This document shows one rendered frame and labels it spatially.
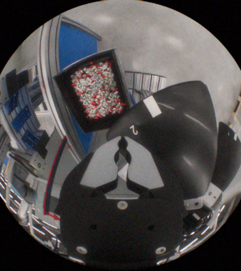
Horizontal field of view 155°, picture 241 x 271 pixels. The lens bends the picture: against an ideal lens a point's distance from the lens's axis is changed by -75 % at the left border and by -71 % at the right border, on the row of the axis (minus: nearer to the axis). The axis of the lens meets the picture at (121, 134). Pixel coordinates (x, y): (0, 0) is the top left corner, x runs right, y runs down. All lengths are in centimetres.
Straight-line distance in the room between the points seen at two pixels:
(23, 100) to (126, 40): 103
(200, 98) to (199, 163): 10
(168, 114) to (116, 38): 104
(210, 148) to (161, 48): 111
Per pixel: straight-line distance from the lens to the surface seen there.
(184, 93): 16
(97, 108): 31
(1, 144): 77
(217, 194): 37
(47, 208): 35
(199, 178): 20
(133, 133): 17
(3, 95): 50
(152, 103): 16
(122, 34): 114
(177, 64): 126
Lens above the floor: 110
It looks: 44 degrees down
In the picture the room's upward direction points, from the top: 179 degrees counter-clockwise
